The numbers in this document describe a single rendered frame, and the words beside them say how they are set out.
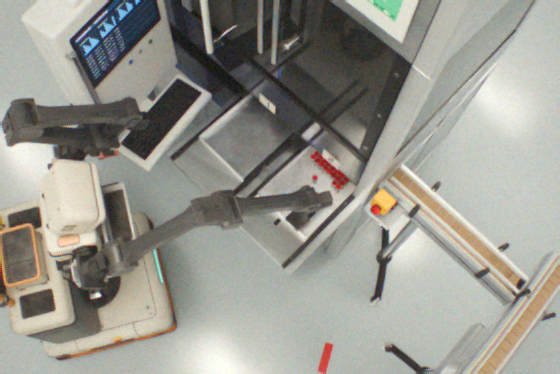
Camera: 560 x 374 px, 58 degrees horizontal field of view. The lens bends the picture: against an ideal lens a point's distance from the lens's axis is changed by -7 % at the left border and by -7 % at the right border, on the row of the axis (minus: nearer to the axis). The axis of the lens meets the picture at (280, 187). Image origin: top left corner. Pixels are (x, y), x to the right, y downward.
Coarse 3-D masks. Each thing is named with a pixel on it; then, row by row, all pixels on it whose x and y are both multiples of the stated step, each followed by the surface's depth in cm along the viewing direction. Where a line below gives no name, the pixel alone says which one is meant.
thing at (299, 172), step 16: (304, 160) 218; (288, 176) 215; (304, 176) 215; (320, 176) 215; (272, 192) 212; (288, 192) 212; (320, 192) 213; (352, 192) 211; (336, 208) 208; (320, 224) 206
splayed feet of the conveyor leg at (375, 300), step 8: (384, 232) 289; (384, 240) 286; (384, 248) 283; (376, 256) 284; (384, 264) 280; (384, 272) 279; (384, 280) 281; (376, 288) 280; (376, 296) 279; (376, 304) 284
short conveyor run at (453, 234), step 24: (408, 192) 205; (432, 192) 206; (408, 216) 212; (432, 216) 204; (456, 216) 202; (456, 240) 203; (480, 240) 202; (480, 264) 199; (504, 264) 200; (504, 288) 196
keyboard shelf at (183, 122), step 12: (168, 84) 237; (192, 84) 238; (204, 96) 236; (144, 108) 233; (192, 108) 233; (180, 120) 231; (168, 132) 229; (180, 132) 230; (120, 144) 226; (168, 144) 227; (132, 156) 224; (156, 156) 224; (144, 168) 223
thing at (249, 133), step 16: (240, 112) 225; (256, 112) 225; (272, 112) 225; (208, 128) 218; (224, 128) 222; (240, 128) 222; (256, 128) 222; (272, 128) 222; (288, 128) 223; (208, 144) 217; (224, 144) 219; (240, 144) 219; (256, 144) 219; (272, 144) 220; (224, 160) 213; (240, 160) 217; (256, 160) 217; (240, 176) 211
